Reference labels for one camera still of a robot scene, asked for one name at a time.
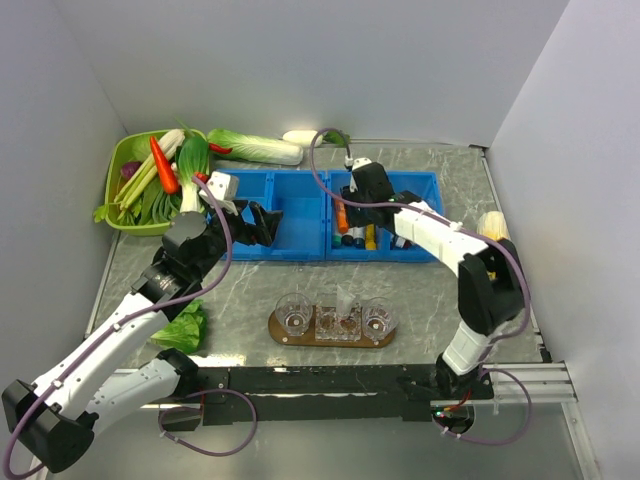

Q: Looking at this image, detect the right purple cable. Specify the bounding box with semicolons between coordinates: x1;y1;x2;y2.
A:
308;127;533;445

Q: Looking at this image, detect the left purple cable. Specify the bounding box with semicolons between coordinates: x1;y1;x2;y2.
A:
0;175;235;477

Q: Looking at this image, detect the blue storage bin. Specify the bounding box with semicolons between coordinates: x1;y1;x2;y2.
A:
225;169;326;262
325;171;444;263

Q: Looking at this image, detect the clear plastic cup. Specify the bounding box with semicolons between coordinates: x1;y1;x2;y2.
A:
361;297;399;344
275;292;313;337

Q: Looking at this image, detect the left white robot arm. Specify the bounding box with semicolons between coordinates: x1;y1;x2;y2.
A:
2;200;283;479

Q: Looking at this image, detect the green bean bunch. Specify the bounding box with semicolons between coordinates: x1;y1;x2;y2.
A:
117;178;182;226

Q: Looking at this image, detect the yellow baby cabbage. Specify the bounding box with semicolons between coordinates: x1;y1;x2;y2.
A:
476;211;510;241

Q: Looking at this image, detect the black base frame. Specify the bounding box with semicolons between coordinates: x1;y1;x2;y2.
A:
156;364;494;426

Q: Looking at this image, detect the bok choy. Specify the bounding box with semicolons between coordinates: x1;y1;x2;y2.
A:
177;135;209;213

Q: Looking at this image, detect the green plastic basket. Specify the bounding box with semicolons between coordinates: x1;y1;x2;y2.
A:
93;128;210;236

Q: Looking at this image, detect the yellow cap small tube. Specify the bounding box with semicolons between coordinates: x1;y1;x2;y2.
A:
365;224;377;251

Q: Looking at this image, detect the napa cabbage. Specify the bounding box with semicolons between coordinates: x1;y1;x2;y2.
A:
206;128;304;166

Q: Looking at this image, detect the orange carrot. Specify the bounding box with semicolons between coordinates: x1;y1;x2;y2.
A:
150;136;180;195

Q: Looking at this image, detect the aluminium rail frame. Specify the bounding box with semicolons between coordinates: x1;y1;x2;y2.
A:
25;364;577;480

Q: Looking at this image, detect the white red toothpaste tube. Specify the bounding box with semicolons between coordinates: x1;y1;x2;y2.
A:
336;285;359;321

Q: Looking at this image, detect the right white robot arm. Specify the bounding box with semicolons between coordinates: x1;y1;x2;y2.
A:
341;158;530;399

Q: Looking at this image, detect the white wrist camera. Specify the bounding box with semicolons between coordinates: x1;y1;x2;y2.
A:
206;171;239;215
344;156;372;172

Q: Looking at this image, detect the white radish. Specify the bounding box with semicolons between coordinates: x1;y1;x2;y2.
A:
282;128;351;148

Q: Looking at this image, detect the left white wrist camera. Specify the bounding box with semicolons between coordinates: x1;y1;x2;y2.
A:
206;171;239;215

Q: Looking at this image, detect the left blue storage bin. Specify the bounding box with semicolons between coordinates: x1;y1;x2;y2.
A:
225;169;326;262

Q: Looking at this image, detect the brown wooden oval tray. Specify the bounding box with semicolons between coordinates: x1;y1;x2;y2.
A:
268;305;397;349

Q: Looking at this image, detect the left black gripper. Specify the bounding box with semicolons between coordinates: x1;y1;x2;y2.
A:
192;198;282;279

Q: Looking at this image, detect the purple onion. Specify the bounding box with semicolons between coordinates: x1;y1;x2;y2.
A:
120;161;142;180

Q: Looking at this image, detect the right blue storage bin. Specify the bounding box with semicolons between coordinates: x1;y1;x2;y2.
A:
325;171;444;263

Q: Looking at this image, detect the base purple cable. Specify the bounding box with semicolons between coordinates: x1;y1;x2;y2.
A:
157;387;258;455

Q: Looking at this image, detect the orange toothpaste tube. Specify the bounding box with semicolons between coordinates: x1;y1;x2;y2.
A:
333;200;349;235

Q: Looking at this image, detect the red chili pepper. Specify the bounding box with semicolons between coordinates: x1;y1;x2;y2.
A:
209;143;233;155

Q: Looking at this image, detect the green lettuce head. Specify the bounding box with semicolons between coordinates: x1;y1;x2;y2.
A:
149;299;208;355

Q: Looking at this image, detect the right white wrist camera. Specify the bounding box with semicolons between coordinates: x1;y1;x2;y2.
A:
344;156;372;172

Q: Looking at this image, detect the white green leek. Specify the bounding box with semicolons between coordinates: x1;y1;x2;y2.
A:
114;129;185;211

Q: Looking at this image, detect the clear square organizer tray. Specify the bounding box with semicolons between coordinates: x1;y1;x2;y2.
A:
314;303;362;343

